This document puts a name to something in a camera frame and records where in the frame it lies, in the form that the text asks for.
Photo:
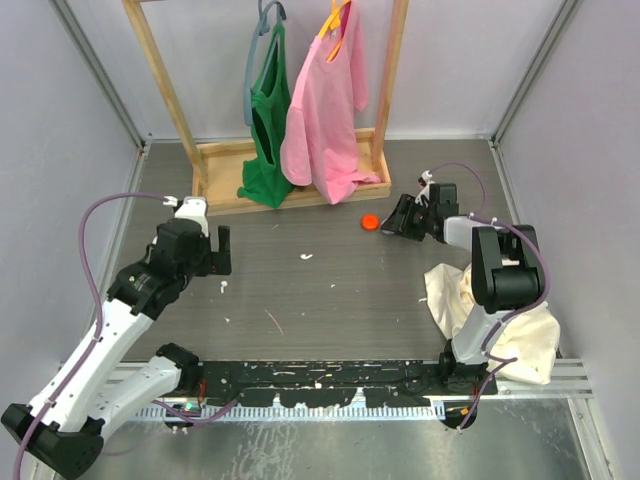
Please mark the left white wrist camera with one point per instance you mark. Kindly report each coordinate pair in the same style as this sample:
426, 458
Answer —
194, 208

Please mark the green tank top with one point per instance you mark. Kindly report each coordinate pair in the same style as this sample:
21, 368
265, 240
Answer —
263, 180

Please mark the cream cloth bag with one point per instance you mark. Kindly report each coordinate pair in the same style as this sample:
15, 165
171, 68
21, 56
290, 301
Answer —
531, 337

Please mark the grey blue hanger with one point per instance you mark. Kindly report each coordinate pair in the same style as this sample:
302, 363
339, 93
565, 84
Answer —
262, 28

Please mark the pink shirt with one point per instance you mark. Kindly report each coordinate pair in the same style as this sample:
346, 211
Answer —
320, 146

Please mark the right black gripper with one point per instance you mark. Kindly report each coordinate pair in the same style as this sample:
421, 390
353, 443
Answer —
404, 206

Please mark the yellow hanger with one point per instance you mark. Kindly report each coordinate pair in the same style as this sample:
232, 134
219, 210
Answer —
334, 26

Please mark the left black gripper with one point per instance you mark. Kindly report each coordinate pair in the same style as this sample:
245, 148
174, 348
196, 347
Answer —
215, 262

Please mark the white slotted cable duct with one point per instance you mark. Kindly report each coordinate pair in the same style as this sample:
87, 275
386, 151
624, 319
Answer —
356, 411

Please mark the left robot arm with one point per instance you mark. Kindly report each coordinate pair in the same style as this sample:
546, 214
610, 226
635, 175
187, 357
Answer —
67, 424

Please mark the wooden clothes rack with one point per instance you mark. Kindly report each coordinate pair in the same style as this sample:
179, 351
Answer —
218, 166

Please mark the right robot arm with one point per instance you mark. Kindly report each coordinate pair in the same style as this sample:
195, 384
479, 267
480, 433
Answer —
508, 278

